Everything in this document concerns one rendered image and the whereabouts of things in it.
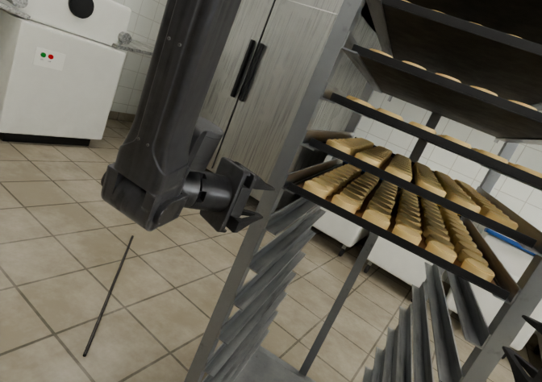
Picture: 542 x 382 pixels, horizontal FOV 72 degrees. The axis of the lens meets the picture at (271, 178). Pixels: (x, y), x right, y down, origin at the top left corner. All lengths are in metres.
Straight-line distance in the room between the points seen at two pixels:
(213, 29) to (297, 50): 2.74
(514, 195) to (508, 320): 2.85
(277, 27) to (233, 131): 0.93
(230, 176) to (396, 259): 2.54
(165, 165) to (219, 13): 0.16
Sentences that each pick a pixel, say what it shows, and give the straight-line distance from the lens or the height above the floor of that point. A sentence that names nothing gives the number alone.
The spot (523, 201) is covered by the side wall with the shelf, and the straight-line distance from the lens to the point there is 3.56.
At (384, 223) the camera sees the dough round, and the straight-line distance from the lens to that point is 0.70.
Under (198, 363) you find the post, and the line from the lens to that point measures 0.92.
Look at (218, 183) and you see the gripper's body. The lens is 0.54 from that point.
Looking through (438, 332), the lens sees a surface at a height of 0.77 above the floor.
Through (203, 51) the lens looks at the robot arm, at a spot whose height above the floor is 1.12.
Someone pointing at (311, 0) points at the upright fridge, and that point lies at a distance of 3.21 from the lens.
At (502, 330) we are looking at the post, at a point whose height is 0.90.
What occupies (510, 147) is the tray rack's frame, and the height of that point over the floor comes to 1.21.
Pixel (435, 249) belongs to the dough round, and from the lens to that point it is 0.71.
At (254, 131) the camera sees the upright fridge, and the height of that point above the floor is 0.66.
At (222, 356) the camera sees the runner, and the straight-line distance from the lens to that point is 0.97.
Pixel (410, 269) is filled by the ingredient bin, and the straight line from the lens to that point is 3.02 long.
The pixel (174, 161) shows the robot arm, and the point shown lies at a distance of 0.41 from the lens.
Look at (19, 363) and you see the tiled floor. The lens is 1.56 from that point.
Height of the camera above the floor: 1.13
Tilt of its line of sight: 14 degrees down
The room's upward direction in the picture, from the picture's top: 23 degrees clockwise
